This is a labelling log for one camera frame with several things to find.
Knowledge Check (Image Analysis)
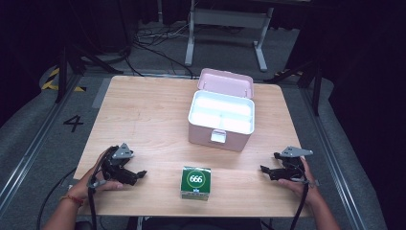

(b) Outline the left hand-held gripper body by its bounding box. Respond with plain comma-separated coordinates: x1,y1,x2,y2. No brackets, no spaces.
86,142,136,190

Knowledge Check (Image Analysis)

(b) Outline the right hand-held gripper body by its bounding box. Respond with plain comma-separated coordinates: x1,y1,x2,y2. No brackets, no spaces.
275,146,320,188

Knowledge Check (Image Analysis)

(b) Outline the pink storage box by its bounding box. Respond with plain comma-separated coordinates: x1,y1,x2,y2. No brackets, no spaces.
187,67,256,152

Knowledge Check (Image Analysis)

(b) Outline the green and white carton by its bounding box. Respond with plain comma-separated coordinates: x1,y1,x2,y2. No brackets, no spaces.
179,165,213,202

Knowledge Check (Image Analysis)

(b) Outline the white divided tray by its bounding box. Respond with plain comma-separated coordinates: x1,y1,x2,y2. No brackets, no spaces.
188,89,256,135

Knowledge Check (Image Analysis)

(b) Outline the person's left hand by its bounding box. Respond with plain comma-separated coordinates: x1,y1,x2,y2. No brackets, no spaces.
68,149,124,205

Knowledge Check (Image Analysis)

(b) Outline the person's right hand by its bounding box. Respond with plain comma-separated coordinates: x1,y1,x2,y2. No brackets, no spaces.
277,157,324,207

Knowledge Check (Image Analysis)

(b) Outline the black metal stand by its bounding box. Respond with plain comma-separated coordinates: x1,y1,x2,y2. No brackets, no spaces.
55,43,124,104
263,59,322,117

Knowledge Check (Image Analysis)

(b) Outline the person's black clothing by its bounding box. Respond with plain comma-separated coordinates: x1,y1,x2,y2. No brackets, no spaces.
125,217,263,230

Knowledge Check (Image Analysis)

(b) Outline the yellow and black floor tape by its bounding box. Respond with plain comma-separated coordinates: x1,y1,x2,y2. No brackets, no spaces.
40,66,87,93

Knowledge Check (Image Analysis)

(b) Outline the grey floor rail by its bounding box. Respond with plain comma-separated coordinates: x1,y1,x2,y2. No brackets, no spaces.
0,75,82,210
299,87,368,230

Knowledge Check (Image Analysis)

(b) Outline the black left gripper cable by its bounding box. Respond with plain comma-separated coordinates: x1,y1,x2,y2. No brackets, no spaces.
86,186,99,230

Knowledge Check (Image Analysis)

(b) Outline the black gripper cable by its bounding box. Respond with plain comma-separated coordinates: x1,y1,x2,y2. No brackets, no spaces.
288,183,310,230
86,186,99,230

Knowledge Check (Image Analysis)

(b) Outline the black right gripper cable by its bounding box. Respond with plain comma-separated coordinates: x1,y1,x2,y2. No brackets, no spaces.
288,183,310,230

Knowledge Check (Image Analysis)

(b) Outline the red string bracelet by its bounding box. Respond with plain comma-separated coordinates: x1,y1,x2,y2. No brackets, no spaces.
59,195,85,207

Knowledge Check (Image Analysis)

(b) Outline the black floor cable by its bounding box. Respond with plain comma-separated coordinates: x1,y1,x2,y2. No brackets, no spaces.
35,166,79,230

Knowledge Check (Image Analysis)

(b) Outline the tangle of black floor cables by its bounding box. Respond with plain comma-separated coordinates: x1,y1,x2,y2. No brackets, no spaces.
125,18,196,79

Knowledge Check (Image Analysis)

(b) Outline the white metal stand frame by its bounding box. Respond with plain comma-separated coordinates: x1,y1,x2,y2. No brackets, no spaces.
184,0,275,73

